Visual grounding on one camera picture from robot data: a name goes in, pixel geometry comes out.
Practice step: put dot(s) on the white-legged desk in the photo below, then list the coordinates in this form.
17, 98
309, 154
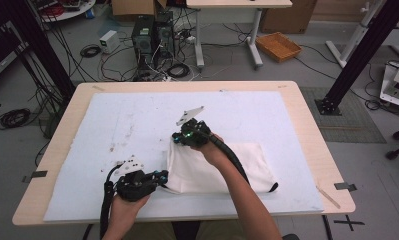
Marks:
237, 3

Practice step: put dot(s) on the white tank top black trim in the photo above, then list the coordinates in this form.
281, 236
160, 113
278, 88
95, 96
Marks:
193, 173

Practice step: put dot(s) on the large closed cardboard box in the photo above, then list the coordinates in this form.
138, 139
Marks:
287, 18

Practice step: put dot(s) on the black tape cross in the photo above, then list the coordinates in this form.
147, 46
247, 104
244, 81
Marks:
348, 222

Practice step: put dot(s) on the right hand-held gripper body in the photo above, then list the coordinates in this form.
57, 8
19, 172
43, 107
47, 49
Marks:
197, 133

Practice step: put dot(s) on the orange wicker basket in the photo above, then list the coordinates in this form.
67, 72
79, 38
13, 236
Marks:
278, 46

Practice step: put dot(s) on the black metal post with base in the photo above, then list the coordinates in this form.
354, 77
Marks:
367, 50

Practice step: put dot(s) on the white metal stand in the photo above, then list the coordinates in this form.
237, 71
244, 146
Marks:
353, 40

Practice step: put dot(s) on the person's legs khaki trousers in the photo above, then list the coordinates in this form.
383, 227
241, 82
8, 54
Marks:
153, 231

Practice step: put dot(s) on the white machine on floor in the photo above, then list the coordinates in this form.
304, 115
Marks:
395, 86

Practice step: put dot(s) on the grey floor mat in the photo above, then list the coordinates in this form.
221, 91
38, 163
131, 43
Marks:
353, 126

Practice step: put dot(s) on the white power strip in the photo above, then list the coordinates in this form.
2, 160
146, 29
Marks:
167, 79

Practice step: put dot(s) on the black computer tower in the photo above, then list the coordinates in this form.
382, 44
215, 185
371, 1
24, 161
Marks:
165, 36
142, 40

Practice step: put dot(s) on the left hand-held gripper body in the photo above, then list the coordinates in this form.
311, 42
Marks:
137, 185

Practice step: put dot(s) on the light wooden table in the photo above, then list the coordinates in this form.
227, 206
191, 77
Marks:
65, 133

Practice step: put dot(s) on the black tape piece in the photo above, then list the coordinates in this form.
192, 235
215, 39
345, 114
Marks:
345, 186
38, 174

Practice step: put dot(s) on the person's left hand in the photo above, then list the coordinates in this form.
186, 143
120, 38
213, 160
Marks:
125, 213

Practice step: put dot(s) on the white power supply box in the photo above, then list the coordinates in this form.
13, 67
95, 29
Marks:
108, 41

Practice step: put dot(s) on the dark equipment rack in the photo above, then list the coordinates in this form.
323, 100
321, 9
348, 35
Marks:
0, 46

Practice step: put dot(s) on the tan tape strip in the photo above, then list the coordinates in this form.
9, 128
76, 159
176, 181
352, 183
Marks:
328, 197

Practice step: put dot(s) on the person's right hand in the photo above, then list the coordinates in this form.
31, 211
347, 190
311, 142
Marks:
212, 153

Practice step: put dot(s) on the round white table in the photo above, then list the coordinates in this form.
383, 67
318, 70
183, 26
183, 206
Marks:
70, 13

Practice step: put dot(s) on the pale felt mat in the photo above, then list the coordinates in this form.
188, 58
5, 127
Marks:
137, 110

